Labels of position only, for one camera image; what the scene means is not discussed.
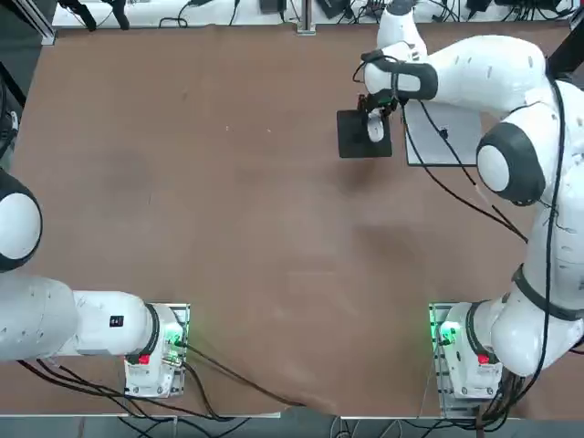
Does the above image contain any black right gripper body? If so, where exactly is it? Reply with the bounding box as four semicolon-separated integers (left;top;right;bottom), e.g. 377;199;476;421
358;90;400;113

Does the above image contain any white computer mouse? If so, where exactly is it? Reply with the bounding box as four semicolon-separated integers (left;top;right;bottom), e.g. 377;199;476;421
366;113;385;144

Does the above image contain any black mouse pad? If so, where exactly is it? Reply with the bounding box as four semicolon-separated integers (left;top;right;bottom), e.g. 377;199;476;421
336;109;394;160

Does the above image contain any silver closed laptop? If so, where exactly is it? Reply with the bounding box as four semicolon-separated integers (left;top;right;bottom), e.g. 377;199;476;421
403;102;483;168

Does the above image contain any aluminium camera post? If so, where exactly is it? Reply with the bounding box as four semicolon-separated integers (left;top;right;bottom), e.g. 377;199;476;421
296;0;318;36

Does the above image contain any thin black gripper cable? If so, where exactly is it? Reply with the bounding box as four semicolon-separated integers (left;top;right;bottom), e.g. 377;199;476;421
399;99;531;244

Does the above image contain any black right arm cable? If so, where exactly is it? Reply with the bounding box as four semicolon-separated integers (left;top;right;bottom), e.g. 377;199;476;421
533;77;569;381

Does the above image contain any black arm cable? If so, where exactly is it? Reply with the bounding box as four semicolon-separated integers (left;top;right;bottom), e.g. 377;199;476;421
533;77;569;381
16;359;218;421

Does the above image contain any black base power cable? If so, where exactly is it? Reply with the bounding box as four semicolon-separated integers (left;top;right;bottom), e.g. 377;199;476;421
184;344;308;408

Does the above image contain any aluminium frame rail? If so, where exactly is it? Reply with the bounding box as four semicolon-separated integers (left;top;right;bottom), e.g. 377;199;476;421
17;0;57;47

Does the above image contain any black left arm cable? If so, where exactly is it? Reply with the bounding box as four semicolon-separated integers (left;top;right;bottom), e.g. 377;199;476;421
16;359;218;421

